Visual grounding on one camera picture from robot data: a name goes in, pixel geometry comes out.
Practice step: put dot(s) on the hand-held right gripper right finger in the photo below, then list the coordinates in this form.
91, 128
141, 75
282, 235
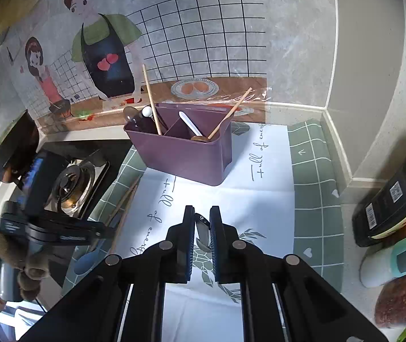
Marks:
215, 242

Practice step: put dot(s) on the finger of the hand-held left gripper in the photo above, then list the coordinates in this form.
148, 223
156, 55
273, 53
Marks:
71, 238
71, 223

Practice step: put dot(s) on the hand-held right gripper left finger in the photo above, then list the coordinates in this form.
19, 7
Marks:
188, 242

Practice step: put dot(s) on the metal utensil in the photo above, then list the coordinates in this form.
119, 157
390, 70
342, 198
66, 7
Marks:
201, 228

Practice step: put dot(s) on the purple utensil holder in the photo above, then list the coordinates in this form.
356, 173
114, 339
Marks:
181, 160

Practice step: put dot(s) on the white utensil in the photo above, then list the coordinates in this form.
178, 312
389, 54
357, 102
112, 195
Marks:
188, 123

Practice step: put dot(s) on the wooden spoon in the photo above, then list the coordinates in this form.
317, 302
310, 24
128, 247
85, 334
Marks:
229, 112

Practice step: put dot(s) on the wooden chopstick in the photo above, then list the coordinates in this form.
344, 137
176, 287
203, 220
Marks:
149, 96
122, 199
127, 205

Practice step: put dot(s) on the person's left hand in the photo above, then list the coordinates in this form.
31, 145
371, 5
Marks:
14, 253

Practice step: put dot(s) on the blue spoon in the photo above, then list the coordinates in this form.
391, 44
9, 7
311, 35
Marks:
87, 262

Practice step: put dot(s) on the gas stove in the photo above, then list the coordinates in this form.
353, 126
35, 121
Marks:
71, 181

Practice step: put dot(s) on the green and white printed mat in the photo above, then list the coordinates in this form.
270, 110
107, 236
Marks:
260, 199

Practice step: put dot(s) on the white and teal bottle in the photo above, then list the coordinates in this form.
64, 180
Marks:
381, 267

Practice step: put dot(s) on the black food package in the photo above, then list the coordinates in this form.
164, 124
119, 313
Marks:
391, 192

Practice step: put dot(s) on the red brown food packet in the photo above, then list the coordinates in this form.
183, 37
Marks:
402, 299

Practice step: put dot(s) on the cartoon wall poster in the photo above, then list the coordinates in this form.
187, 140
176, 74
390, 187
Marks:
188, 35

